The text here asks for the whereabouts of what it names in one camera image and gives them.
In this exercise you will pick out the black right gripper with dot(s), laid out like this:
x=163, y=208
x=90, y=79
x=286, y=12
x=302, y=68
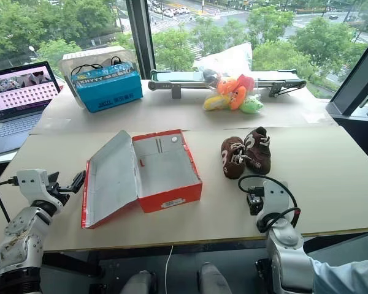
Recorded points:
x=255, y=202

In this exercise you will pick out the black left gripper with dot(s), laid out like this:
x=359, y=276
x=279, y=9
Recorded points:
x=60, y=193

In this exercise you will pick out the brown toddler shoe white laces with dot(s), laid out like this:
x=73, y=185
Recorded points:
x=259, y=151
x=233, y=159

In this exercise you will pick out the red shoe box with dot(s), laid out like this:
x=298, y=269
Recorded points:
x=168, y=171

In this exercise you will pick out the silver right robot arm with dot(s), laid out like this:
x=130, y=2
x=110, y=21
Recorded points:
x=286, y=254

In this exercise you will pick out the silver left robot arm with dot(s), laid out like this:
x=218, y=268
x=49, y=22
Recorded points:
x=20, y=235

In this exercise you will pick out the grey rounded shape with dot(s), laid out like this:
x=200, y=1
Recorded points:
x=212, y=280
x=141, y=283

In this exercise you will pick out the grey open laptop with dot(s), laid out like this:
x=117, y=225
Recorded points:
x=12, y=101

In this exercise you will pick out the green plush toy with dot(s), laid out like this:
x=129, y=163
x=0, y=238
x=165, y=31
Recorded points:
x=251, y=106

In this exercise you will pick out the blue cardboard box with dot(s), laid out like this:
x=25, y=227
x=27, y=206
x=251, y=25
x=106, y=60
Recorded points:
x=108, y=92

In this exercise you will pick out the orange carrot plush toy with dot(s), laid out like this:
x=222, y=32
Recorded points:
x=237, y=99

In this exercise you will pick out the yellow plush toy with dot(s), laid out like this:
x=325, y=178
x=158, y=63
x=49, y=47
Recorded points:
x=215, y=103

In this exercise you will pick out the light blue fabric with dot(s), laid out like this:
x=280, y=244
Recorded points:
x=346, y=277

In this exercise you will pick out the clear plastic storage bin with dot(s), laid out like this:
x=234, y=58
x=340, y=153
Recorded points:
x=68, y=62

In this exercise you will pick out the red plush toy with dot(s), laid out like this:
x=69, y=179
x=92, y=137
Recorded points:
x=246, y=82

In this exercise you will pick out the dark plush toy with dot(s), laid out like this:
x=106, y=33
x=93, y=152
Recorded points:
x=209, y=76

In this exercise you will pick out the small conveyor belt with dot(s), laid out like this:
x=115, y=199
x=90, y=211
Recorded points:
x=178, y=83

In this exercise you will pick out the clear plastic bag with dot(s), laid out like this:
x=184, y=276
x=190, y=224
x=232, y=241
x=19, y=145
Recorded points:
x=230, y=58

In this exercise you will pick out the dark window pillar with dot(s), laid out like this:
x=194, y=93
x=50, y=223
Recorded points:
x=141, y=39

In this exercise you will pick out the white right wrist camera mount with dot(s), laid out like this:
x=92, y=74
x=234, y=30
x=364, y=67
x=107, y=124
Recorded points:
x=274, y=199

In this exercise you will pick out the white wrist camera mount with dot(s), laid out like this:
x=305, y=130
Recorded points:
x=274, y=199
x=30, y=183

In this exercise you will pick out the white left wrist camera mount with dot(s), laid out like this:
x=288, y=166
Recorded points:
x=30, y=183

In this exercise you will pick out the black metal bracket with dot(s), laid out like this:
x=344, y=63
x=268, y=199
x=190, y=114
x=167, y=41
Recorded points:
x=263, y=274

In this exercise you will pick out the dark slanted window frame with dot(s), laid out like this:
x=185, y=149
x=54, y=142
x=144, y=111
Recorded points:
x=352, y=88

